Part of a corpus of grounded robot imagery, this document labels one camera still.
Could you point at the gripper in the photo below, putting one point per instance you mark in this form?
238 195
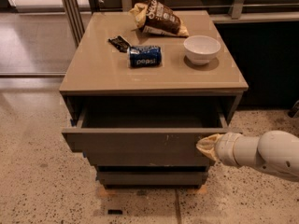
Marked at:
224 148

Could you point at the grey top drawer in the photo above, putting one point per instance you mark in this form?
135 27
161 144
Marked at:
132 133

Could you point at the grey drawer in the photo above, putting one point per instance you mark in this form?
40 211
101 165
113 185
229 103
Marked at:
148 159
152 175
132 133

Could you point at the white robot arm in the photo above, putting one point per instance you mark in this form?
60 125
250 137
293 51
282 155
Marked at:
273 153

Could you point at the grey drawer cabinet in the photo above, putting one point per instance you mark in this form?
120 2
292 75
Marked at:
101 78

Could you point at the grey bottom drawer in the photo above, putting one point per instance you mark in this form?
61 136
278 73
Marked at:
152 175

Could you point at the grey middle drawer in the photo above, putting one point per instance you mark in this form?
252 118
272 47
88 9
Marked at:
148 159

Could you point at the white bowl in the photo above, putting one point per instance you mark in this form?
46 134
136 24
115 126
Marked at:
201 49

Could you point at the blue pepsi can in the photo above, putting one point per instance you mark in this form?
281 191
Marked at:
144 56

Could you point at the small black snack wrapper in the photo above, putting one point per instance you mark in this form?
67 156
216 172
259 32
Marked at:
119 43

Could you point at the brown chip bag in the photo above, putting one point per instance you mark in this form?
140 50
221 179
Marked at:
153 17

